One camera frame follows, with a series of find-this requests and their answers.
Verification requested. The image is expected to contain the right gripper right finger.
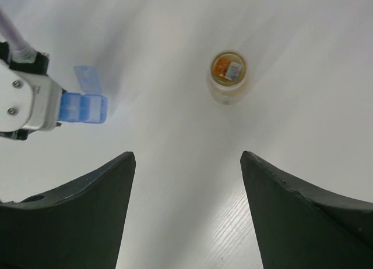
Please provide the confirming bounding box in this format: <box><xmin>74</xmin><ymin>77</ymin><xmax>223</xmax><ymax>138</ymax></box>
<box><xmin>240</xmin><ymin>151</ymin><xmax>372</xmax><ymax>268</ymax></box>

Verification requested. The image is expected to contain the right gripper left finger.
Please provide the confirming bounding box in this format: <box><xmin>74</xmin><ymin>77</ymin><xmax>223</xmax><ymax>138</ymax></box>
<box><xmin>1</xmin><ymin>152</ymin><xmax>136</xmax><ymax>268</ymax></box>

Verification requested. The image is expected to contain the blue pill organizer box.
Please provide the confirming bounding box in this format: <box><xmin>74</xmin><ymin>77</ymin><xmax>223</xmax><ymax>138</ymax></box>
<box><xmin>57</xmin><ymin>65</ymin><xmax>108</xmax><ymax>125</ymax></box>

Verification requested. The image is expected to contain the clear pill bottle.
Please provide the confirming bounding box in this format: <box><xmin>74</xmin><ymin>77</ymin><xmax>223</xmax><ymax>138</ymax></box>
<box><xmin>207</xmin><ymin>50</ymin><xmax>249</xmax><ymax>105</ymax></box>

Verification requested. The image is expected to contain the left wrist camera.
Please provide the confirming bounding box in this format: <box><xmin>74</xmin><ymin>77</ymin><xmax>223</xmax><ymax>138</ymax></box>
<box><xmin>1</xmin><ymin>42</ymin><xmax>66</xmax><ymax>141</ymax></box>

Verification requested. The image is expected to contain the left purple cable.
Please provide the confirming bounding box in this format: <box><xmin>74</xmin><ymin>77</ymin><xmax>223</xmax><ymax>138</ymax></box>
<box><xmin>0</xmin><ymin>3</ymin><xmax>38</xmax><ymax>63</ymax></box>

